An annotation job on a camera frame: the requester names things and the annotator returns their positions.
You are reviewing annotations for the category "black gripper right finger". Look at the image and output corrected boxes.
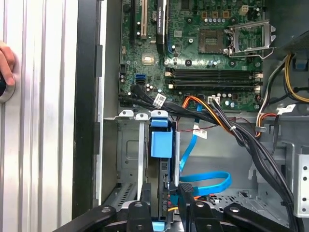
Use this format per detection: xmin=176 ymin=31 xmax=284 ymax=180
xmin=178 ymin=183 xmax=290 ymax=232

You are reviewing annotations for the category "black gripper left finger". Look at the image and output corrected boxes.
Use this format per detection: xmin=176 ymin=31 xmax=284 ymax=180
xmin=55 ymin=183 xmax=153 ymax=232

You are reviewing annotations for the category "hard disk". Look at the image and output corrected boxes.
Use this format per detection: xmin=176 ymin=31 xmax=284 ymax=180
xmin=147 ymin=110 xmax=181 ymax=232

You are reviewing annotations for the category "round black tool blue ring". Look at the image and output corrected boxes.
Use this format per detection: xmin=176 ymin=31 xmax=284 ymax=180
xmin=0 ymin=72 xmax=17 ymax=104

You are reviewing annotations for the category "grey metal disk bay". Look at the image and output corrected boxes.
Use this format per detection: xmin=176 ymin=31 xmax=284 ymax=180
xmin=103 ymin=109 xmax=182 ymax=208

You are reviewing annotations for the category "person hand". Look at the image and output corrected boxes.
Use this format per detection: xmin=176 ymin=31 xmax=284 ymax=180
xmin=0 ymin=45 xmax=18 ymax=87

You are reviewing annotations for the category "grey metal drive cage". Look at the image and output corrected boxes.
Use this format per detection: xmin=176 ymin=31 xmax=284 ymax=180
xmin=281 ymin=141 xmax=309 ymax=219

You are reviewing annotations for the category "black RAM slot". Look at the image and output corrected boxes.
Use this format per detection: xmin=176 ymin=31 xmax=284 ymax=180
xmin=165 ymin=68 xmax=263 ymax=74
xmin=168 ymin=80 xmax=263 ymax=86
xmin=165 ymin=73 xmax=263 ymax=79
xmin=168 ymin=84 xmax=263 ymax=91

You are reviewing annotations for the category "black PC case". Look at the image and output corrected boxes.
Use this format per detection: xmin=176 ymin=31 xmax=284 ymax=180
xmin=72 ymin=0 xmax=309 ymax=232

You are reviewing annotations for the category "green motherboard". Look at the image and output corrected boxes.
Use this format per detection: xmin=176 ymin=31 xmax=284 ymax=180
xmin=118 ymin=0 xmax=267 ymax=114

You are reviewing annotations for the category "metal locking lever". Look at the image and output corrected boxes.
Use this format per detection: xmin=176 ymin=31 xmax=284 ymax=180
xmin=223 ymin=47 xmax=277 ymax=58

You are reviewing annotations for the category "CPU socket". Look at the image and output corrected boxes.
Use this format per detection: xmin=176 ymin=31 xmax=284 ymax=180
xmin=197 ymin=28 xmax=225 ymax=54

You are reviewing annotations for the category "black graphics card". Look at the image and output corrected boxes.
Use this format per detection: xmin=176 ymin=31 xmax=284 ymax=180
xmin=155 ymin=0 xmax=170 ymax=56

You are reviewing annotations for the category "black expansion slot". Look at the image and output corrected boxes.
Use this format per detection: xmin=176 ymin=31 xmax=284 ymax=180
xmin=130 ymin=0 xmax=136 ymax=48

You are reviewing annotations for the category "white expansion slot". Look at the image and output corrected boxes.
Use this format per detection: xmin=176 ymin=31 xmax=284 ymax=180
xmin=141 ymin=0 xmax=148 ymax=40

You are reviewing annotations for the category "metal socket cover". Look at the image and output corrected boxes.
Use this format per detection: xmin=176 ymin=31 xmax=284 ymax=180
xmin=228 ymin=20 xmax=271 ymax=53

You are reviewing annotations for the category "grey power supply unit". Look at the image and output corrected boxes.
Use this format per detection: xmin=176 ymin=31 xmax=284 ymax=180
xmin=265 ymin=0 xmax=309 ymax=58

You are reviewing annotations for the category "blue data wire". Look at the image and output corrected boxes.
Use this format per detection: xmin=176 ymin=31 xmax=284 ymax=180
xmin=178 ymin=102 xmax=233 ymax=200

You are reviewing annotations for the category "black cable bundle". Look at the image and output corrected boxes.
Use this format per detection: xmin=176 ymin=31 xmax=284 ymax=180
xmin=118 ymin=84 xmax=301 ymax=232

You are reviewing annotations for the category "orange yellow wire bundle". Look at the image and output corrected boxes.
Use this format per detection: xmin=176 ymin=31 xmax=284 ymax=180
xmin=182 ymin=95 xmax=234 ymax=132

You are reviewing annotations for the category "yellow black power cable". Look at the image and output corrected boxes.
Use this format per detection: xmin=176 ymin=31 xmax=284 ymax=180
xmin=284 ymin=53 xmax=309 ymax=102

